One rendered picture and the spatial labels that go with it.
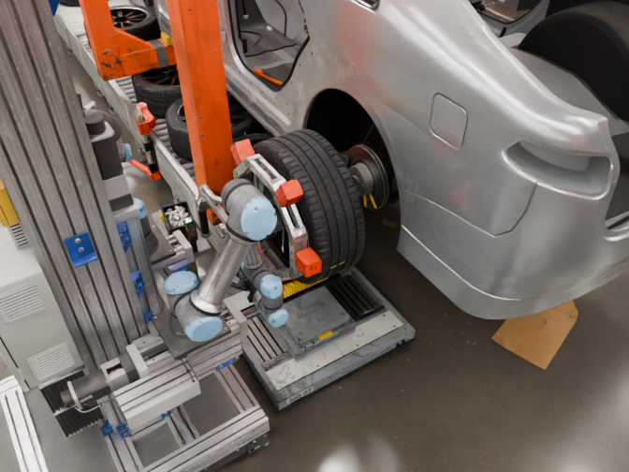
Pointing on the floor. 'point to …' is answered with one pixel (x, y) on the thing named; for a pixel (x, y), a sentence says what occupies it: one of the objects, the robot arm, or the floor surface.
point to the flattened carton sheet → (537, 333)
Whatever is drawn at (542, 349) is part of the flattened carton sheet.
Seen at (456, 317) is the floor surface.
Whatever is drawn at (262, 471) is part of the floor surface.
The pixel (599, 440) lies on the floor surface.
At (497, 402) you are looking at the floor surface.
